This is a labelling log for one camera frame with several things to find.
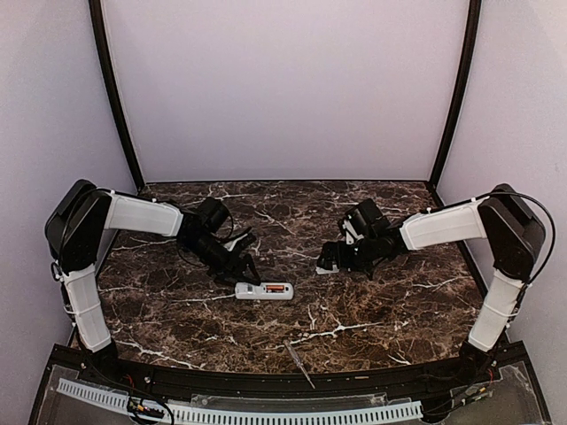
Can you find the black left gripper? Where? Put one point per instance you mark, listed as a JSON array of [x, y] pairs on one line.
[[229, 270]]

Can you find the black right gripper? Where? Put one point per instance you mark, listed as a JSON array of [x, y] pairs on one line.
[[328, 251]]

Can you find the white remote control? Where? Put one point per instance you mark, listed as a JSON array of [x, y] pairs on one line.
[[247, 291]]

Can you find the white battery cover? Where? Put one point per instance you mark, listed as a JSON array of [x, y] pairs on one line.
[[324, 271]]

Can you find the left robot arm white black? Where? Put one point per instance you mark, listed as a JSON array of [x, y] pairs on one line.
[[75, 229]]

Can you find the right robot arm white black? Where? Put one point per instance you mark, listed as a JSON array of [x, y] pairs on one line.
[[502, 217]]

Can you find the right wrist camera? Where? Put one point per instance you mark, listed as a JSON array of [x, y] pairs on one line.
[[347, 229]]

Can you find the screwdriver with clear handle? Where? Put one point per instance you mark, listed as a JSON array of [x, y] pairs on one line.
[[298, 361]]

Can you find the black front table rail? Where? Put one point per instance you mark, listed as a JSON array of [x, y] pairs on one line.
[[430, 380]]

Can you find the white slotted cable duct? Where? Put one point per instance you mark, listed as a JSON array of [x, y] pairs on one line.
[[202, 409]]

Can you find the black right frame post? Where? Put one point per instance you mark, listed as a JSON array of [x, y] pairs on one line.
[[457, 98]]

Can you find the black frame post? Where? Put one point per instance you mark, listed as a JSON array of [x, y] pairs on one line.
[[457, 98], [112, 91]]

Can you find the black left frame post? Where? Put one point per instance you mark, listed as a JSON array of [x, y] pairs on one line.
[[112, 91]]

